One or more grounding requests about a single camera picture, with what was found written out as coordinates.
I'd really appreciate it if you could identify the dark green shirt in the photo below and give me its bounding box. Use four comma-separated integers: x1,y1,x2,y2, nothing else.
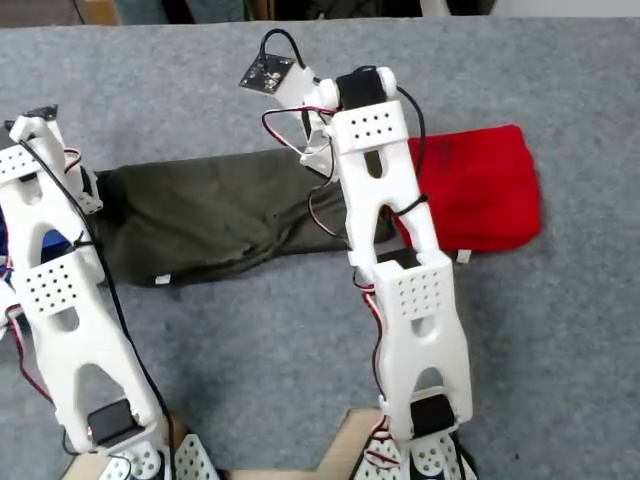
92,146,397,290

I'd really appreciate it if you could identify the red shirt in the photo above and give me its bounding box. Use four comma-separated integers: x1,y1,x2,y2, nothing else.
391,123,545,265

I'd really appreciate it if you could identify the blue cloth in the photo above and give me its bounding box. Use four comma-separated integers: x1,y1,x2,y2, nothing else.
0,209,77,265

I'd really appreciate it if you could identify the black cable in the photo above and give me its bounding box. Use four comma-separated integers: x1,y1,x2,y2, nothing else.
22,139,177,480
259,29,430,217

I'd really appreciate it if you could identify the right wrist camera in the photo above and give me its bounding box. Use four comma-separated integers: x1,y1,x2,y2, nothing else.
238,48,317,102

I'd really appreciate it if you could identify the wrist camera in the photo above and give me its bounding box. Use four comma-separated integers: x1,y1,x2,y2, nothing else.
21,103,61,124
238,48,317,102

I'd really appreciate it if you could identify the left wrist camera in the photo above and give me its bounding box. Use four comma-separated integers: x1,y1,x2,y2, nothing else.
21,103,61,124

